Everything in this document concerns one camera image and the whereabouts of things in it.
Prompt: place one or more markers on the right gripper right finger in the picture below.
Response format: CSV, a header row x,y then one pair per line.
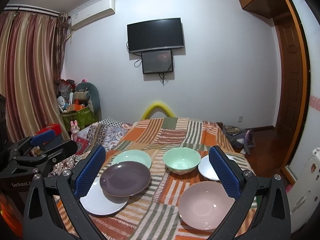
x,y
238,186

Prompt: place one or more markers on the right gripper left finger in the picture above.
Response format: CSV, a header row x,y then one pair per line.
x,y
75,184

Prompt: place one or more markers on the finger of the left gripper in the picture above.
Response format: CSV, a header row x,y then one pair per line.
x,y
25,145
58,154

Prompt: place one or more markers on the white bowl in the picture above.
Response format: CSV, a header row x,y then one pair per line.
x,y
206,170

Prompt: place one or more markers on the purple plate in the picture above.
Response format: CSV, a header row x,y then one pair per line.
x,y
125,179

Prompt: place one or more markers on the mint green bowl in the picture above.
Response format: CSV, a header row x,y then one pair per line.
x,y
181,160

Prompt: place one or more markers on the white flat plate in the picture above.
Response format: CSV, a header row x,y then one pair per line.
x,y
98,202

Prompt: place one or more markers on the red box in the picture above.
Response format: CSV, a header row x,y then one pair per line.
x,y
50,129

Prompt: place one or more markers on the pink bunny toy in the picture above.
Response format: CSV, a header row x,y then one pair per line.
x,y
74,130

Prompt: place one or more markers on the grey backpack on floor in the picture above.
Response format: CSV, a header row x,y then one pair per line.
x,y
239,138

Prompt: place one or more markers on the green storage box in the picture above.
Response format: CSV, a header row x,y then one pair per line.
x,y
84,117

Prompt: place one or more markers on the patterned quilt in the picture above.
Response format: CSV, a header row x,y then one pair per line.
x,y
107,133

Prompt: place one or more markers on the white sticker-covered appliance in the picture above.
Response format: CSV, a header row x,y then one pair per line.
x,y
304,195

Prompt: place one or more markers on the mint green plate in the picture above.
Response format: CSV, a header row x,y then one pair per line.
x,y
133,155

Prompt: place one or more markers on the grey plush toy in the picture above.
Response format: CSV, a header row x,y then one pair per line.
x,y
87,92

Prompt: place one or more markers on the striped patchwork tablecloth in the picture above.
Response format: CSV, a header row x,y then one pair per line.
x,y
153,214

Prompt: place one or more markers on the yellow foam arch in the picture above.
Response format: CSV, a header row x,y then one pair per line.
x,y
157,106

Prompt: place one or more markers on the striped red gold curtain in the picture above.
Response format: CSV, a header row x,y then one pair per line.
x,y
32,54

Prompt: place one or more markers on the brown wooden door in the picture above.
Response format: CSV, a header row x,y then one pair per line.
x,y
295,82

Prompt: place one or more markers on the white air conditioner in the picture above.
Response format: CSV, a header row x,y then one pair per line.
x,y
92,13

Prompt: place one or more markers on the black wall television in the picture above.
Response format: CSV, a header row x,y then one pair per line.
x,y
155,35

